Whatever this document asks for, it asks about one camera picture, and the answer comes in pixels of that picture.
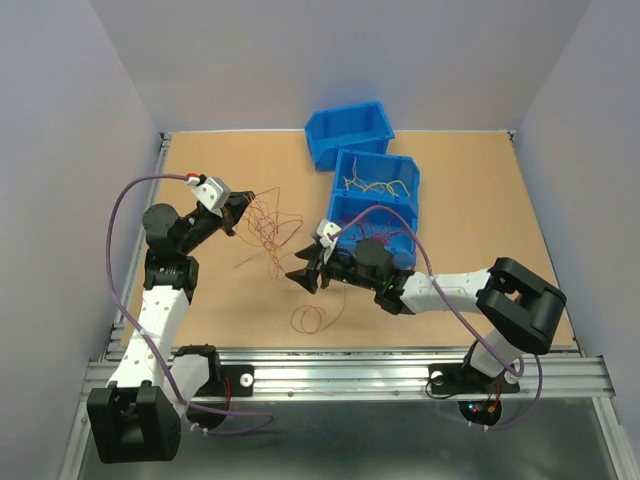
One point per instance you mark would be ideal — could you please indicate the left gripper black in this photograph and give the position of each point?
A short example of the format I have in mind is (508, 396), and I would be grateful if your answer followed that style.
(233, 210)

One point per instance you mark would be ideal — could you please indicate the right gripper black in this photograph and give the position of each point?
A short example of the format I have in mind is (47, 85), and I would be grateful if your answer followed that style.
(308, 276)

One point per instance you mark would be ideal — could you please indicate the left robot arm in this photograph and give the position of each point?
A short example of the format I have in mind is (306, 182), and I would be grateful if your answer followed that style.
(137, 416)

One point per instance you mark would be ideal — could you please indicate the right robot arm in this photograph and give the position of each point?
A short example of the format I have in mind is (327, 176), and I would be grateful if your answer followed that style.
(523, 309)

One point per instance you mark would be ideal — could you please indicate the blue bin double front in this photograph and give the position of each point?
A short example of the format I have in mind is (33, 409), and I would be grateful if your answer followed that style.
(364, 179)

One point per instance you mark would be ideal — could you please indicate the blue bin rear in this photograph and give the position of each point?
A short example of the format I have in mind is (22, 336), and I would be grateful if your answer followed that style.
(361, 127)

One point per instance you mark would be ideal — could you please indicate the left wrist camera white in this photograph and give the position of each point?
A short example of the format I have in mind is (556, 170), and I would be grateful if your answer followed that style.
(211, 192)

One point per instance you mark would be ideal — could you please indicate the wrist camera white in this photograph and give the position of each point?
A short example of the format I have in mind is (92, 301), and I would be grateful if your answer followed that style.
(325, 242)
(211, 192)

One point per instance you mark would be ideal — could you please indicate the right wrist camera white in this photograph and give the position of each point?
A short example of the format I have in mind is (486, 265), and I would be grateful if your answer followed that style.
(325, 242)

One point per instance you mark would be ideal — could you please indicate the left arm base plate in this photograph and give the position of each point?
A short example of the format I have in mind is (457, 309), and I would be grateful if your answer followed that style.
(233, 381)

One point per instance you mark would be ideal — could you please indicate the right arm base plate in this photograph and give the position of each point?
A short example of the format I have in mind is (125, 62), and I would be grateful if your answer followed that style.
(484, 406)

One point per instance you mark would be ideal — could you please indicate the aluminium rail frame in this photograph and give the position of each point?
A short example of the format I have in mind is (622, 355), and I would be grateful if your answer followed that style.
(368, 378)

